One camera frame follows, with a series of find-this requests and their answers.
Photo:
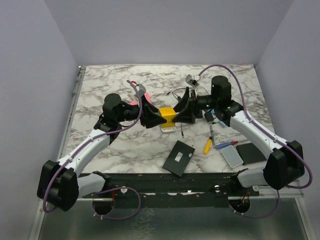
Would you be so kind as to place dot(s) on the blue red screwdriver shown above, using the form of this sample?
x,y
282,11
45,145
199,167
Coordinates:
x,y
225,144

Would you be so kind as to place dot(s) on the pink power strip socket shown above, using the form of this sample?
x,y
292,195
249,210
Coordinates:
x,y
135,102

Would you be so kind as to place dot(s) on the black rectangular box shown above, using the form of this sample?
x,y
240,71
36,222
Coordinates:
x,y
178,159

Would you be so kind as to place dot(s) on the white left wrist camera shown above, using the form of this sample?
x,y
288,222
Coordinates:
x,y
139,91

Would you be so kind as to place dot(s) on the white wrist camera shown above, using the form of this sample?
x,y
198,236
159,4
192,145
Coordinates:
x,y
139,91
193,81

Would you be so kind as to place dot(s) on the large black power brick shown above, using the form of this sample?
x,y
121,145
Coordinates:
x,y
210,117

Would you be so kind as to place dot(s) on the aluminium frame rail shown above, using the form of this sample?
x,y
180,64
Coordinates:
x,y
286,192

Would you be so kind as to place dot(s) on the light blue cylinder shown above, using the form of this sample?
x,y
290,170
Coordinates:
x,y
222,124

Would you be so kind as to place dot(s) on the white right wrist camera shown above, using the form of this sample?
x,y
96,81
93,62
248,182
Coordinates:
x,y
193,81

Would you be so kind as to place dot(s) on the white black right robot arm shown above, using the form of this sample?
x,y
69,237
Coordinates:
x,y
283,158

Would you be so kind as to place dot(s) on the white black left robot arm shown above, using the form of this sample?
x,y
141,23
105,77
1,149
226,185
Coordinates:
x,y
58,183

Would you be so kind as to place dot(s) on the white grey phone case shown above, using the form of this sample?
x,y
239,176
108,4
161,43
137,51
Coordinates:
x,y
231,156

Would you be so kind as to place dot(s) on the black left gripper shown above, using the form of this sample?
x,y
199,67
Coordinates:
x,y
148,117

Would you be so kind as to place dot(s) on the black adapter with cord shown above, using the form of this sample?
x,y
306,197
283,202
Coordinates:
x,y
174,93

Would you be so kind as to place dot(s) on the yellow handled utility knife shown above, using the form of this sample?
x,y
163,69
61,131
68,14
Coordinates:
x,y
210,141

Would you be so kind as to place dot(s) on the yellow plug adapter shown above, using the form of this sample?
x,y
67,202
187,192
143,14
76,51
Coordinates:
x,y
168,113

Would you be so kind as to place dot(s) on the black flat plate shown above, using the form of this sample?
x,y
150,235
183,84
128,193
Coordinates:
x,y
250,154

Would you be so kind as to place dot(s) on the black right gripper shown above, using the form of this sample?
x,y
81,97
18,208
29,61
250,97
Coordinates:
x,y
185,116

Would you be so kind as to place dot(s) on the white adapter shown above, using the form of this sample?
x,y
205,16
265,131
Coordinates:
x,y
168,130

